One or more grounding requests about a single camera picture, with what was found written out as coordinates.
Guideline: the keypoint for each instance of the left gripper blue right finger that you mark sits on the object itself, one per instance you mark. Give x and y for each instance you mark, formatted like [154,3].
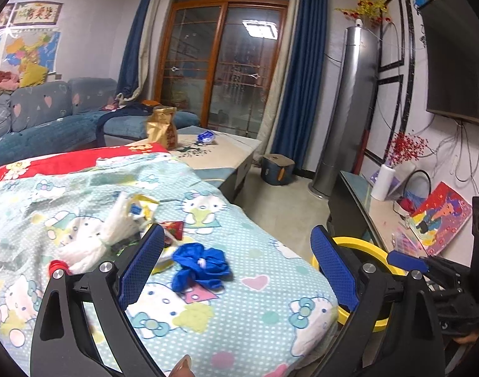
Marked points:
[403,351]

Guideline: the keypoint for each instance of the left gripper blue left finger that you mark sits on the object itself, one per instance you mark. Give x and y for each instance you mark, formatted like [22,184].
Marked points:
[62,344]

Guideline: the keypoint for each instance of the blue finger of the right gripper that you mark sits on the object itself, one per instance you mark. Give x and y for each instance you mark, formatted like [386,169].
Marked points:
[407,262]

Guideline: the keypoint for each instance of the blue plastic bag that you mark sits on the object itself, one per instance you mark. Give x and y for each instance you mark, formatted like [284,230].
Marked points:
[199,265]

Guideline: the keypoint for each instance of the green black snack packet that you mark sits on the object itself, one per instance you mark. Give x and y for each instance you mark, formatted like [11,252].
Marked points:
[118,248]

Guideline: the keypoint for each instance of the yellow white snack bag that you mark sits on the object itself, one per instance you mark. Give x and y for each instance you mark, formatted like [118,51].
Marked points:
[145,208]

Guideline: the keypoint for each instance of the red snack wrapper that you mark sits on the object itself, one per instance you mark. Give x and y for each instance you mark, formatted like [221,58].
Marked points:
[173,230]

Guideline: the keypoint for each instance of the yellow rimmed trash bin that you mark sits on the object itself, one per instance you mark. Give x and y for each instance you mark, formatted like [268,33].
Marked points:
[364,251]

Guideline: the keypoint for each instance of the person right hand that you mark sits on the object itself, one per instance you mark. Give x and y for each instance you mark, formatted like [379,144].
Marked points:
[469,339]

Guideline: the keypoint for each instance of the person left hand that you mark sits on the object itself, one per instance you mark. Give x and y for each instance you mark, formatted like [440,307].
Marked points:
[183,368]

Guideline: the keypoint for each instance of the colourful bead box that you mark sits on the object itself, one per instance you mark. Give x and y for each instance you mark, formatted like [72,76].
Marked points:
[405,243]

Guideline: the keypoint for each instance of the colourful painting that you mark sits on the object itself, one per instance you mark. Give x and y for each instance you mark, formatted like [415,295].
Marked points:
[439,218]

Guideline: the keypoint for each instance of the tv console cabinet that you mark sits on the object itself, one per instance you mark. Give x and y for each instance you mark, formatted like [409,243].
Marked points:
[353,212]

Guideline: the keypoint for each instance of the white vase red berries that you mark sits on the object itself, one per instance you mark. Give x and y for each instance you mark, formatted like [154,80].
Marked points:
[405,150]

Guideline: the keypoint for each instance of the silver tower air conditioner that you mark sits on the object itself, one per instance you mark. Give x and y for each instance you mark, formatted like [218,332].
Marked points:
[353,101]

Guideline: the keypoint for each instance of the blue storage stool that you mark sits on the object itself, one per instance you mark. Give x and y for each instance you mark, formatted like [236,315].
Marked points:
[276,169]

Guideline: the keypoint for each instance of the Hello Kitty blanket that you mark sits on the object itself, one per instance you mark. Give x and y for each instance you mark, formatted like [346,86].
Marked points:
[226,293]

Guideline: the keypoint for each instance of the right blue curtain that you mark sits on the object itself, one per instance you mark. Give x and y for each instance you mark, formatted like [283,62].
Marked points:
[302,82]

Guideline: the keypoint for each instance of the blue curtain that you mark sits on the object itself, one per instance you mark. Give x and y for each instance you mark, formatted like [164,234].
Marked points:
[302,82]
[129,74]

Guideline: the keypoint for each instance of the coffee table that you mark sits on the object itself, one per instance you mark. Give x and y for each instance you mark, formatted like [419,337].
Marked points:
[223,163]

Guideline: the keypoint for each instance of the blue candy wrapper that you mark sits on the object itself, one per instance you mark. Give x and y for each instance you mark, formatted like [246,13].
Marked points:
[206,137]

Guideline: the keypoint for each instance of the blue sofa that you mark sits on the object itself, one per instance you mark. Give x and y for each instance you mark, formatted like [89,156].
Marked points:
[63,116]

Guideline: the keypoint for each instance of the gold paper bag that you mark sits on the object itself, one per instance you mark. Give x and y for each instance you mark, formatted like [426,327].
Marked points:
[161,129]

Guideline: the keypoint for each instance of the yellow flower arrangement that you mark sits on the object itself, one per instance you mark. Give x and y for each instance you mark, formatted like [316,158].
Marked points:
[371,13]

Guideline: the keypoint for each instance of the wooden glass sliding door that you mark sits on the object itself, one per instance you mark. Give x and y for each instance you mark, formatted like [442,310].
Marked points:
[217,61]

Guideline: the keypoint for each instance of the left blue curtain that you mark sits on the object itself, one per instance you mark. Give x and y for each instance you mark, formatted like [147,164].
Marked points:
[129,74]

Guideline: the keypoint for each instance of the pile of clothes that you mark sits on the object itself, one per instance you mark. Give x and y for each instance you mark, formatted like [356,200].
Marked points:
[9,82]

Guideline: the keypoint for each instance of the yellow pillow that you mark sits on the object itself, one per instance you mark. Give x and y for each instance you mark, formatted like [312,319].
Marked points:
[34,75]

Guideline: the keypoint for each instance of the China map poster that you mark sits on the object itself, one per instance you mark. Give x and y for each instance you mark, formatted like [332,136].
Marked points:
[30,46]

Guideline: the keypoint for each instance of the framed calligraphy picture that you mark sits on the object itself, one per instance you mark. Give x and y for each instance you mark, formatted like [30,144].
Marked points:
[30,13]

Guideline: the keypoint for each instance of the wall mounted television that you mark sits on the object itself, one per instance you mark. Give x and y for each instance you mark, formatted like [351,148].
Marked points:
[452,40]

